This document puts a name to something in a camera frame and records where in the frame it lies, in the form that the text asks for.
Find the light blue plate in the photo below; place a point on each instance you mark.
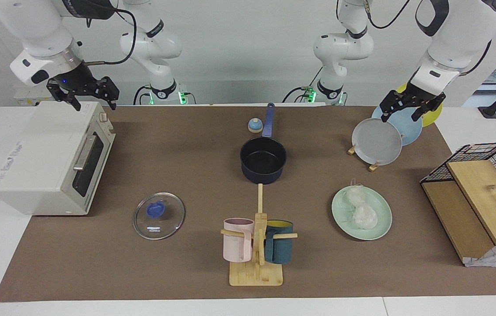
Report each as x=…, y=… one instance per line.
x=410, y=129

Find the light green plate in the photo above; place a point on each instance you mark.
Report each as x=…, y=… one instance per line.
x=381, y=206

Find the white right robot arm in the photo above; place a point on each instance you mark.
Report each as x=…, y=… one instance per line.
x=32, y=26

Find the wooden mug tree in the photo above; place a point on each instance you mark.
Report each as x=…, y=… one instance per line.
x=256, y=274

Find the white power strip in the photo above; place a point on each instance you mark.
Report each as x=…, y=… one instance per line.
x=26, y=98

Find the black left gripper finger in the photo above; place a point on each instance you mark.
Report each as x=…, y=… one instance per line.
x=434, y=103
x=388, y=105

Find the light bamboo cutting board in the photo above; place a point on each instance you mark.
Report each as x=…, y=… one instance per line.
x=480, y=197

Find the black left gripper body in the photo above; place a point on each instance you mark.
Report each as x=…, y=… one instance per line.
x=417, y=94

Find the wooden plate rack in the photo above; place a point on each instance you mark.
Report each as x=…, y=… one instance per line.
x=374, y=167

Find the pink mug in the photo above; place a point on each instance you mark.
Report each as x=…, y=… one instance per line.
x=235, y=245

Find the white vermicelli bundle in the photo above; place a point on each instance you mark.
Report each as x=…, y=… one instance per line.
x=365, y=216
x=355, y=195

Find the brown table mat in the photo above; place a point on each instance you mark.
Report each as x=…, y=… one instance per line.
x=186, y=145

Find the brown wooden box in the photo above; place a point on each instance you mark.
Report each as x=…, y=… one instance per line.
x=454, y=215

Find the yellow plate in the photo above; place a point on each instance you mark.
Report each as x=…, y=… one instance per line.
x=434, y=115

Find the glass lid with blue knob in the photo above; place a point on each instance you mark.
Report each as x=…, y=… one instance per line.
x=158, y=210

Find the dark blue saucepan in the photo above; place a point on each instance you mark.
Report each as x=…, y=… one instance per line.
x=263, y=174

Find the grey plate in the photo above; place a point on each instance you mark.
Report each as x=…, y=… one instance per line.
x=377, y=142

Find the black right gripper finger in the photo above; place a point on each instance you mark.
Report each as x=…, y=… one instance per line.
x=109, y=90
x=61, y=93

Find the teal mug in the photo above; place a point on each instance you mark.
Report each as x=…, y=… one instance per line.
x=280, y=250

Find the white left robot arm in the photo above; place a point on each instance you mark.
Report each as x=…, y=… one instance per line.
x=454, y=35

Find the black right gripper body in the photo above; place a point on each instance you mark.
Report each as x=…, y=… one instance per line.
x=74, y=80

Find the white toaster oven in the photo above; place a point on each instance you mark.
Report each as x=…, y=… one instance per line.
x=37, y=158

